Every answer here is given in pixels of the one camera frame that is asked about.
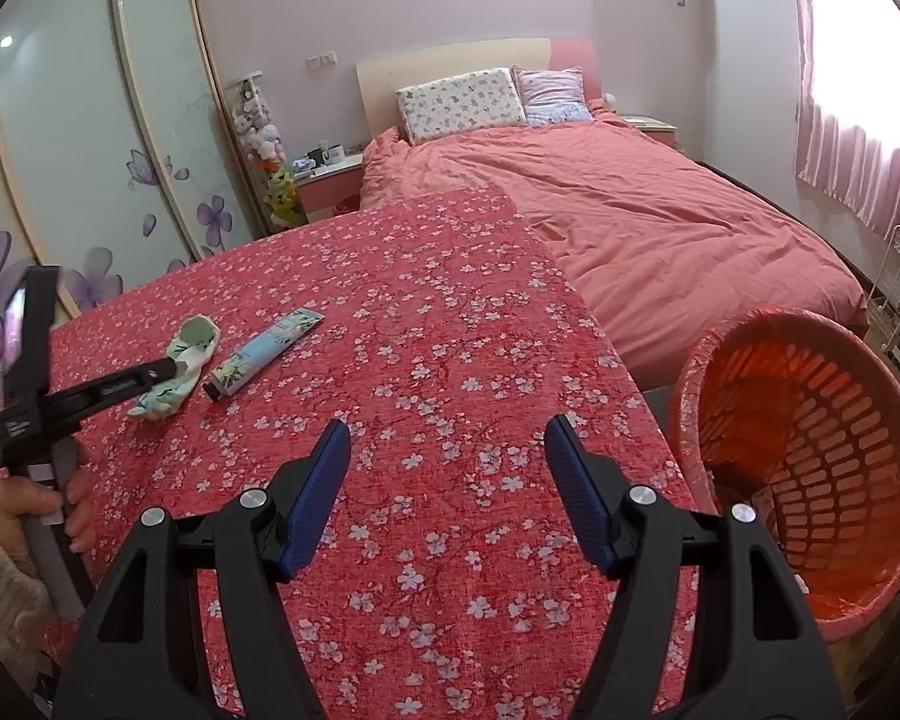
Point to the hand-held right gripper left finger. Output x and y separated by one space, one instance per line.
319 495

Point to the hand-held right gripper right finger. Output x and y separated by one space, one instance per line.
577 487

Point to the pink striped pillow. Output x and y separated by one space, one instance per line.
551 94

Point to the pink curtain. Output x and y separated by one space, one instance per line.
855 90

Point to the light green sock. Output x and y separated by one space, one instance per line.
176 367

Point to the white wall socket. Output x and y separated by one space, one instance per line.
322 60

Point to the pink white nightstand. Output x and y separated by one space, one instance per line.
330 184

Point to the orange plastic basket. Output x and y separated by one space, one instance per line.
817 465

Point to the white floral pillow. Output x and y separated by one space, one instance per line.
461 101

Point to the red floral tablecloth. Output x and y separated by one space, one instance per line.
435 360

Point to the person's left hand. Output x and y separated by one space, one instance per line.
22 499

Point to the light blue hand cream tube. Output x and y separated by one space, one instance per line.
262 352

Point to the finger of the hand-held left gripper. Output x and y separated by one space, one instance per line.
120 388

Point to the dark green mug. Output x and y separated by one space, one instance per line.
316 157

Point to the hanging column of plush toys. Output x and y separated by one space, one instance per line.
262 142

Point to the person's left forearm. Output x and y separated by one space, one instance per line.
0 600

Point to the small bedside table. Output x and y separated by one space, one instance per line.
649 127

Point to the white mug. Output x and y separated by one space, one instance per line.
334 154

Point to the wardrobe with purple flower doors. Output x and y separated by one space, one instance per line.
82 127

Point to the bed with salmon duvet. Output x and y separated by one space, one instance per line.
645 225

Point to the cream and pink headboard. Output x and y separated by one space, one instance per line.
450 56

